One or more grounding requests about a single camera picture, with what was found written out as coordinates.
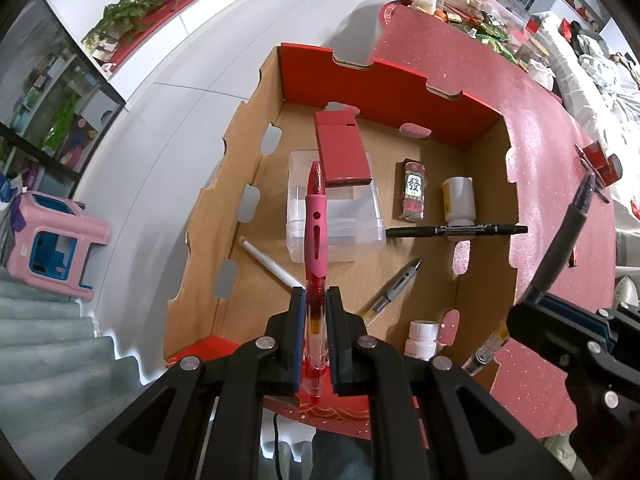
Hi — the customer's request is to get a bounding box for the clear plastic container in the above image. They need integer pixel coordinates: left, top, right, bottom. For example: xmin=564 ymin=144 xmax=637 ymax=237
xmin=285 ymin=150 xmax=387 ymax=265

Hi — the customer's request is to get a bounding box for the person's leg in jeans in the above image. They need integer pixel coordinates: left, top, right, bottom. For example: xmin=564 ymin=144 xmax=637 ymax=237
xmin=310 ymin=429 xmax=374 ymax=480

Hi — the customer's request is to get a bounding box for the red and brown cardboard box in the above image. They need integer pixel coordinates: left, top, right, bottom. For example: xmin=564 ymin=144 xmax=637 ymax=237
xmin=162 ymin=42 xmax=523 ymax=453

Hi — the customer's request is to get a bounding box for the small plain red box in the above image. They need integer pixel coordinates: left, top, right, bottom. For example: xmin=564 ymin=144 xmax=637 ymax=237
xmin=314 ymin=110 xmax=373 ymax=188

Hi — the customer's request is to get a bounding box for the pink and red pen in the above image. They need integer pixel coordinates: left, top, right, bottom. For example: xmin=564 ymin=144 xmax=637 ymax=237
xmin=301 ymin=161 xmax=332 ymax=407

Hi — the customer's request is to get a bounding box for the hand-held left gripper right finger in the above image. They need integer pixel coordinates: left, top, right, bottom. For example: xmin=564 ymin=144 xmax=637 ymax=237
xmin=325 ymin=286 xmax=573 ymax=480

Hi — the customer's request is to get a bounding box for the white cabinet with red top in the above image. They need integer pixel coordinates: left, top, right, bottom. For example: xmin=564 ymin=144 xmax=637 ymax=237
xmin=82 ymin=0 xmax=281 ymax=102

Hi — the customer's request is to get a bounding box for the glass display cabinet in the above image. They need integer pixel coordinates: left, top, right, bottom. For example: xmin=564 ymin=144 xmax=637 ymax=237
xmin=0 ymin=25 xmax=126 ymax=197

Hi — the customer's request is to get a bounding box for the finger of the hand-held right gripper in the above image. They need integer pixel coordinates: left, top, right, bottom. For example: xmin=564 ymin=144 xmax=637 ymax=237
xmin=540 ymin=295 xmax=640 ymax=347
xmin=506 ymin=300 xmax=617 ymax=377

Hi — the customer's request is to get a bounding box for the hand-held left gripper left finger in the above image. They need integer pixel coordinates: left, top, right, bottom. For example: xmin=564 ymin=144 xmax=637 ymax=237
xmin=55 ymin=286 xmax=307 ymax=480

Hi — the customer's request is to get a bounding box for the dark grip clear pen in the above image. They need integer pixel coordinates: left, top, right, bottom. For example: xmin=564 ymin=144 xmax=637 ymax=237
xmin=461 ymin=170 xmax=598 ymax=377

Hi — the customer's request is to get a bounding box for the pale scalloped sofa cover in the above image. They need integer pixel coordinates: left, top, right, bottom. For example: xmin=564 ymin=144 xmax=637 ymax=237
xmin=0 ymin=266 xmax=152 ymax=480

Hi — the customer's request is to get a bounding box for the black cable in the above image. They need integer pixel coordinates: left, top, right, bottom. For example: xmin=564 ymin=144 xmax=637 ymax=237
xmin=271 ymin=412 xmax=284 ymax=480

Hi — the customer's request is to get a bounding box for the decorated red rectangular box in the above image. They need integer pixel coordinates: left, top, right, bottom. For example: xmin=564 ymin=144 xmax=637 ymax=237
xmin=398 ymin=159 xmax=429 ymax=222

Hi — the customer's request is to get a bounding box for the white pill bottle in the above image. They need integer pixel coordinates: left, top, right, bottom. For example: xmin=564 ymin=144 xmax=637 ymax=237
xmin=403 ymin=320 xmax=442 ymax=361

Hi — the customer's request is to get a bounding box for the green potted plant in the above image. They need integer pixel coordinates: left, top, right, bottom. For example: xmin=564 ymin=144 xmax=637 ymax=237
xmin=81 ymin=0 xmax=167 ymax=51

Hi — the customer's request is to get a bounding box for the white barrel pen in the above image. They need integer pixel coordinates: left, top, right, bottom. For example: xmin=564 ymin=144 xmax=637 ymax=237
xmin=238 ymin=235 xmax=301 ymax=292

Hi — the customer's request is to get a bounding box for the white bedding on sofa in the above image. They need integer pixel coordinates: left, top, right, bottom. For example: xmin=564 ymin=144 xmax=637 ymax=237
xmin=540 ymin=10 xmax=640 ymax=243

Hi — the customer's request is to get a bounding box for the yellow label pill bottle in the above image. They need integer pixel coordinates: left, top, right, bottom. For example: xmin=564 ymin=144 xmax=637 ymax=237
xmin=441 ymin=176 xmax=477 ymax=227

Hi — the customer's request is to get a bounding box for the pink and blue plastic stool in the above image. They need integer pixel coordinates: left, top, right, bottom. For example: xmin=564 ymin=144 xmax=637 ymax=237
xmin=9 ymin=190 xmax=112 ymax=302

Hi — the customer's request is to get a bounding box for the grey grip gel pen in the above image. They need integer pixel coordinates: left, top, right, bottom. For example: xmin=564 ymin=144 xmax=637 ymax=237
xmin=359 ymin=258 xmax=424 ymax=325

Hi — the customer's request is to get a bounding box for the pile of snack packets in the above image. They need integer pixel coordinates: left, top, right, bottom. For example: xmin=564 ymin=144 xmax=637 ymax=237
xmin=399 ymin=0 xmax=557 ymax=92

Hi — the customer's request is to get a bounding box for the black marker pen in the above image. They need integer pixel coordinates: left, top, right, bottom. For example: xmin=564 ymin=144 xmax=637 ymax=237
xmin=385 ymin=223 xmax=529 ymax=240

